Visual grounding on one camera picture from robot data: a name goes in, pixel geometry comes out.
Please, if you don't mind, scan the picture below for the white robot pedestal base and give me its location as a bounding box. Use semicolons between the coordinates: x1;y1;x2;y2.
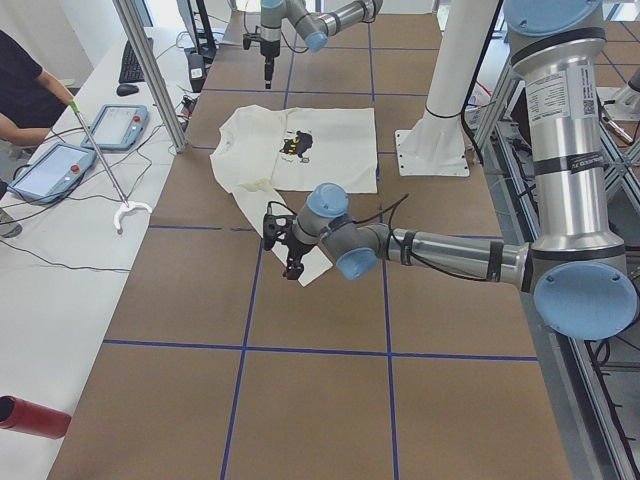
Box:
396;0;502;178

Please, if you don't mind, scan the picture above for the near teach pendant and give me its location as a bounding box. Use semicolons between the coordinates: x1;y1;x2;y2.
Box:
8;142;96;204

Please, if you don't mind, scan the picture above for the white reacher grabber stick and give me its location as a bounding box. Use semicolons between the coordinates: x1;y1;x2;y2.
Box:
69;100;153;235

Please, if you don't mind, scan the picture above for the seated person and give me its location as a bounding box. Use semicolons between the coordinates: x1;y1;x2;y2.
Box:
0;29;76;239

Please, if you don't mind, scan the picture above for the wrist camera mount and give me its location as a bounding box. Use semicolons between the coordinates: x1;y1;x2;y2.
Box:
262;200;297;251
242;32;262;50

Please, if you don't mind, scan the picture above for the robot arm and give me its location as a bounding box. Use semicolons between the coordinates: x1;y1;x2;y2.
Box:
263;1;639;340
252;0;383;89

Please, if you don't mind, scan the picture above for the far teach pendant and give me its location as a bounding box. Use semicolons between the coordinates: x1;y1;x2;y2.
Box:
89;104;149;152

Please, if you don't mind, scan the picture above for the aluminium frame post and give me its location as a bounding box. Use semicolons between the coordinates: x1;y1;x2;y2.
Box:
113;0;187;153

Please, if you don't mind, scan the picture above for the black computer mouse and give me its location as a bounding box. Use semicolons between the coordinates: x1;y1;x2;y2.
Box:
116;83;139;97

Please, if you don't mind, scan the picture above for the cream long-sleeve cat shirt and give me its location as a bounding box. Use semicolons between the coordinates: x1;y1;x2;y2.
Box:
209;104;379;288

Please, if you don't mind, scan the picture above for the red cylinder bottle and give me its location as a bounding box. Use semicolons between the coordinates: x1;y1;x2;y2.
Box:
1;395;71;439

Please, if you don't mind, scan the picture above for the teach pendant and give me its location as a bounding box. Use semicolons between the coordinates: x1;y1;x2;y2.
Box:
89;104;149;152
8;142;96;204

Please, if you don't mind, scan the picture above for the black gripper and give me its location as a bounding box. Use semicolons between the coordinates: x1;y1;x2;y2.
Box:
260;39;280;89
282;235;315;280

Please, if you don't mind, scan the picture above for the black keyboard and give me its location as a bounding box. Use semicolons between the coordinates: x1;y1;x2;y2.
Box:
118;40;145;84

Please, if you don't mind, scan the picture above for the black power adapter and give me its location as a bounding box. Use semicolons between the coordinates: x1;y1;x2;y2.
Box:
187;52;207;93

